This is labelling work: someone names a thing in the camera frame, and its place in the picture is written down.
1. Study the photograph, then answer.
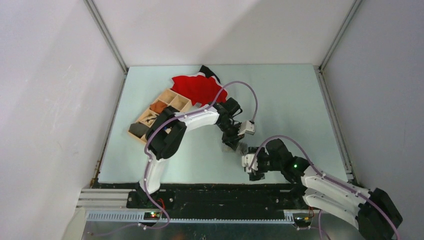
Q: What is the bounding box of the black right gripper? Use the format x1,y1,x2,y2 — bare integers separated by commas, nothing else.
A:
248,146,283,181

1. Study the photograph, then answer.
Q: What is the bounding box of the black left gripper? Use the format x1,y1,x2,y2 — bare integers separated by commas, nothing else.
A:
216,120,245,152

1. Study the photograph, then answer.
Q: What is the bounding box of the grey striped underwear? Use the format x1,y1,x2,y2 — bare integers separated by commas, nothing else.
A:
222,141,249,156

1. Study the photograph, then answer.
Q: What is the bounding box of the wooden compartment organizer box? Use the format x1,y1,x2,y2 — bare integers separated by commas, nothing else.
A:
127,88,193,145

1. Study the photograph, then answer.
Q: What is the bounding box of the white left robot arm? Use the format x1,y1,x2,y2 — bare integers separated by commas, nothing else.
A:
138,97,247,208

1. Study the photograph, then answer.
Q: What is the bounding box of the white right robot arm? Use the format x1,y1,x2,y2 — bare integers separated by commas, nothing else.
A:
241,137,403,240

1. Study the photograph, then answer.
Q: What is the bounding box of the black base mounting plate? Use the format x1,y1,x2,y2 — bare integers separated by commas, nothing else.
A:
126,183,309,221

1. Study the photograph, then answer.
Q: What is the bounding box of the red garment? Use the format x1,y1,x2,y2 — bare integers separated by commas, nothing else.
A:
171,65,223,107

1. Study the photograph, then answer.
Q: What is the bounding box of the brown rolled cloth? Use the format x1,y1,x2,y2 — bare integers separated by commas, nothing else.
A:
149,100,169,114

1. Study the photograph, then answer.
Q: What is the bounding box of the beige rolled cloth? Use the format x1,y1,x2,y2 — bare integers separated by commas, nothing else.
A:
142,115,158,127

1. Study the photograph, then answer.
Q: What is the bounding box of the dark grey rolled cloth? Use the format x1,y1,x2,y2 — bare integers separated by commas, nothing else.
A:
128,122,150,139

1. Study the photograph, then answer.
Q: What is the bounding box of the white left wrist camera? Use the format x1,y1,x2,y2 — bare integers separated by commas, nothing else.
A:
238,120,256,136

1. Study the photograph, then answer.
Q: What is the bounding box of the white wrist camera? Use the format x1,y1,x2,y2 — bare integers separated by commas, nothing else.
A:
238,120,256,136
241,153,258,174

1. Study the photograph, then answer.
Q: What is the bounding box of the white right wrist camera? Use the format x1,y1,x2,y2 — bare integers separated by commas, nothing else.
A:
241,153,258,174

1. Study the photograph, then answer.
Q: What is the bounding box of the aluminium front frame rail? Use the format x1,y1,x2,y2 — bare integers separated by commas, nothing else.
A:
76,188,378,223

